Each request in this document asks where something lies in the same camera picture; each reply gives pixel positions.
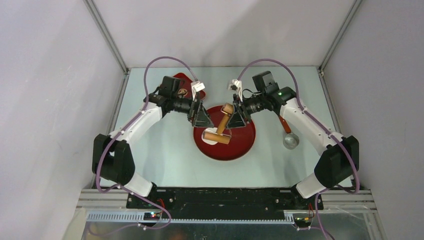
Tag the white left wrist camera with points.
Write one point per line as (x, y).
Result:
(197, 90)

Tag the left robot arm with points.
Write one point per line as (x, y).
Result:
(112, 154)

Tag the small metal cup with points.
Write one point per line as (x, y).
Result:
(290, 141)

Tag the round red plate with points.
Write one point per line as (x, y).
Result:
(224, 144)

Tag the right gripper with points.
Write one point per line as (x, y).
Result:
(236, 120)

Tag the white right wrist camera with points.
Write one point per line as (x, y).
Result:
(234, 85)

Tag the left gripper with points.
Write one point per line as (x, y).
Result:
(198, 115)

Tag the wooden dough roller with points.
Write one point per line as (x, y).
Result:
(227, 110)

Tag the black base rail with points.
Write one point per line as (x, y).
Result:
(217, 203)

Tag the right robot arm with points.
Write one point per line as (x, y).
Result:
(339, 155)

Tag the white dough ball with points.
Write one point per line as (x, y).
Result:
(211, 136)

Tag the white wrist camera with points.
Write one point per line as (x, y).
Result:
(197, 90)
(234, 85)

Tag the rectangular red tray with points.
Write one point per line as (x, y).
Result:
(184, 87)

